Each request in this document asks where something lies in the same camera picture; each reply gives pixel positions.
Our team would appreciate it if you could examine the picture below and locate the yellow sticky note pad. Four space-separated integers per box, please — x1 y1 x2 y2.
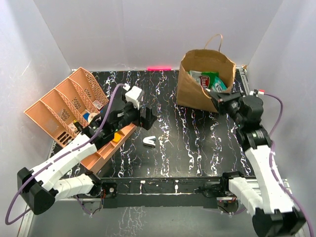
112 132 121 143

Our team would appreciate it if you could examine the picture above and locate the red green snack bag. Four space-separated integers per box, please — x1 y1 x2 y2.
196 75 212 89

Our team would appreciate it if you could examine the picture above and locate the orange desk organizer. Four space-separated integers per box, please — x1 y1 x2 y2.
24 67 137 175

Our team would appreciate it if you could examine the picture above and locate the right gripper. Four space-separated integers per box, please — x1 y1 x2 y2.
209 91 245 127

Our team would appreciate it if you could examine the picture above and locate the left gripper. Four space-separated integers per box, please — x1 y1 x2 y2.
113 94 157 132

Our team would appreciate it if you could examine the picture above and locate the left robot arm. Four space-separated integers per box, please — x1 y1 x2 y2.
17 102 157 215

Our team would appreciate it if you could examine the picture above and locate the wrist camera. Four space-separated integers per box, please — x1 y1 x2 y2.
123 83 144 110
249 89 265 98

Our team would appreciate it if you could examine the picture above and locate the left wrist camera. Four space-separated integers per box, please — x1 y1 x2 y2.
123 83 144 110

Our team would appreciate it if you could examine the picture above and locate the pink tape strip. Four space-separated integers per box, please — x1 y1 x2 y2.
147 66 172 71

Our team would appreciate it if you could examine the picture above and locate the brown paper bag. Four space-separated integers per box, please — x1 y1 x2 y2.
176 34 236 112

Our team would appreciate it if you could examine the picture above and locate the green fox's candy bag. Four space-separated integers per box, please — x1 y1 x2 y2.
189 70 228 93

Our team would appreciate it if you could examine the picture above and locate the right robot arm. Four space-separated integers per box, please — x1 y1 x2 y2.
201 90 307 237

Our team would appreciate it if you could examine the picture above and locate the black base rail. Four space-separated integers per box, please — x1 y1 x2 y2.
74 176 247 209

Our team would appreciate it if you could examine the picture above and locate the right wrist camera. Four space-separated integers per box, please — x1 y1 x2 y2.
249 89 265 98

